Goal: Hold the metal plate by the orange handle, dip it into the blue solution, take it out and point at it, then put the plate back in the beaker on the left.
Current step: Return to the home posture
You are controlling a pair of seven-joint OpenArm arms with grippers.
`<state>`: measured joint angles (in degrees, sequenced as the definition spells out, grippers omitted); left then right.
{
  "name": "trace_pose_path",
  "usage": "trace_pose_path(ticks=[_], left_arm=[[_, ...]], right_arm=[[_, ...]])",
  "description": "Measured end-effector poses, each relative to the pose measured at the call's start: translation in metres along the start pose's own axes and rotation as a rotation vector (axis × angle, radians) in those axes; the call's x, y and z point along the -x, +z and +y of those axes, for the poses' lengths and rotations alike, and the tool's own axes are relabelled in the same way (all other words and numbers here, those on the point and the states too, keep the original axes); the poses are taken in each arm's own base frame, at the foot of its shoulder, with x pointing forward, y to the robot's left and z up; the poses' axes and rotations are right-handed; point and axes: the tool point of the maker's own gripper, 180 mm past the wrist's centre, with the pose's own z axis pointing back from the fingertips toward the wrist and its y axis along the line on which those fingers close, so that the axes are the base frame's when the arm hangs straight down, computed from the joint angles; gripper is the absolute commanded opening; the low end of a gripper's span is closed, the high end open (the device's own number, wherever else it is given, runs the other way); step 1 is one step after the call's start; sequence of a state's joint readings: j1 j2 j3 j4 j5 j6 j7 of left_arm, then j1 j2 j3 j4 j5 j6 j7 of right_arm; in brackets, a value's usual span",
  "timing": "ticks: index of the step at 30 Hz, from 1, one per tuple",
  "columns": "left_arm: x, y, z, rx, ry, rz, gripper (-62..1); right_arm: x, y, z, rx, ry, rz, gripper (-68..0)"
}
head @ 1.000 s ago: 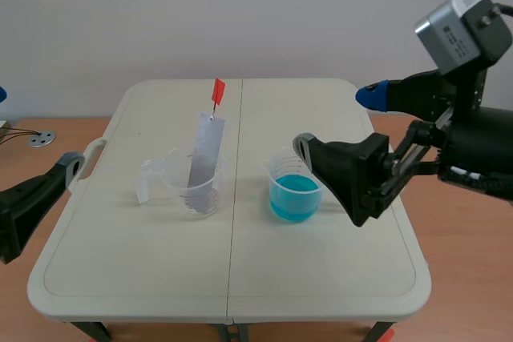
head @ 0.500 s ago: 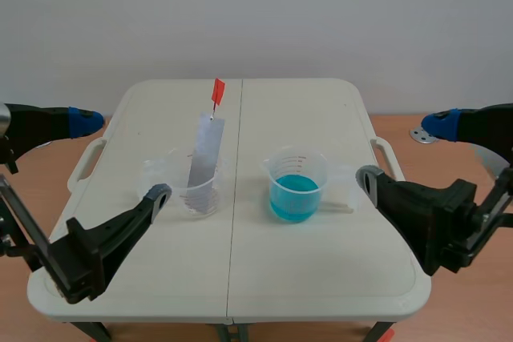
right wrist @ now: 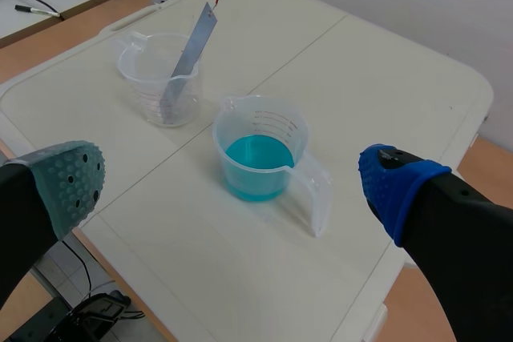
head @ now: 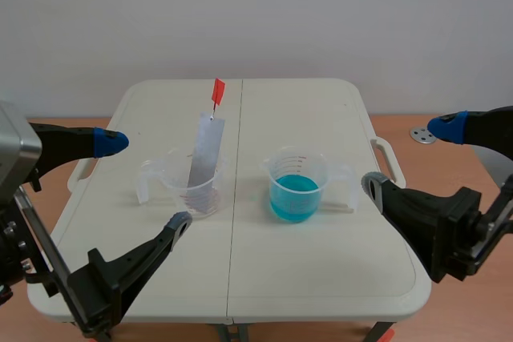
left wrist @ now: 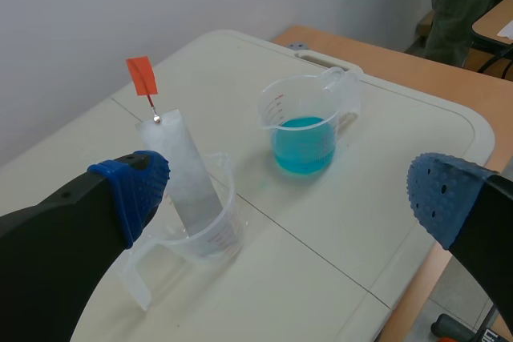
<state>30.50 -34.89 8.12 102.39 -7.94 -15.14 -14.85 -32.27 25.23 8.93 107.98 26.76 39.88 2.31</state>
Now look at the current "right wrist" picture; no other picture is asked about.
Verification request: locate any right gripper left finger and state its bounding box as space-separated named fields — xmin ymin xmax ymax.
xmin=0 ymin=140 xmax=107 ymax=308

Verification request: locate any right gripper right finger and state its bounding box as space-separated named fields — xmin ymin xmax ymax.
xmin=357 ymin=143 xmax=513 ymax=342

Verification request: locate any empty clear plastic beaker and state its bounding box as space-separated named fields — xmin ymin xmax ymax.
xmin=113 ymin=30 xmax=201 ymax=128

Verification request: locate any clear beaker with blue liquid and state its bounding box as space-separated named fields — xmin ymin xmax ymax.
xmin=212 ymin=95 xmax=334 ymax=238

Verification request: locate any black device under table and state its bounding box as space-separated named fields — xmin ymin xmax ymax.
xmin=7 ymin=289 xmax=131 ymax=342

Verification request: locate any black marker pen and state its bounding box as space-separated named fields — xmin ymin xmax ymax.
xmin=14 ymin=4 xmax=62 ymax=18

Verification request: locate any wooden desk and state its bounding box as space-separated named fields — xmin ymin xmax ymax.
xmin=0 ymin=0 xmax=190 ymax=87

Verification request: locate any grey metal plate orange handle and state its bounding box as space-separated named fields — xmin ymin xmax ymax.
xmin=159 ymin=0 xmax=232 ymax=125

